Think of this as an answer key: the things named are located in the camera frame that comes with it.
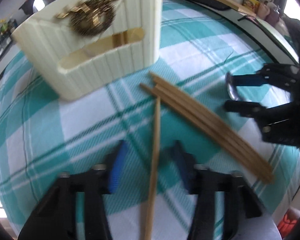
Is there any metal spoon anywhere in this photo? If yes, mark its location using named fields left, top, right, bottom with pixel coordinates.
left=225, top=72, right=241, bottom=101

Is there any wooden chopstick four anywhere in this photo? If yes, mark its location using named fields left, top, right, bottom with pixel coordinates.
left=140, top=82, right=271, bottom=185

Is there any wooden chopstick three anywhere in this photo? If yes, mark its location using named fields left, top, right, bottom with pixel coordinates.
left=153, top=84, right=272, bottom=183

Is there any wooden chopstick one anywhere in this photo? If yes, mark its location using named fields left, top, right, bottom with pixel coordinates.
left=148, top=71, right=274, bottom=178

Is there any wooden chopstick two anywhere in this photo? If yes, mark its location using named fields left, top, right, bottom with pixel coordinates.
left=152, top=78, right=273, bottom=181

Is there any wooden chopstick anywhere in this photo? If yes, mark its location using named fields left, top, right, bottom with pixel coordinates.
left=144, top=97, right=161, bottom=240

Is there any teal plaid tablecloth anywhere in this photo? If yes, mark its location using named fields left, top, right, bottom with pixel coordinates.
left=0, top=0, right=300, bottom=239

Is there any cream ribbed utensil holder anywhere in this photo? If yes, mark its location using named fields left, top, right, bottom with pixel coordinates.
left=12, top=0, right=162, bottom=101

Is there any black pot red lid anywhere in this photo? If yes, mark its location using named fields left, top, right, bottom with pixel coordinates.
left=19, top=0, right=55, bottom=15

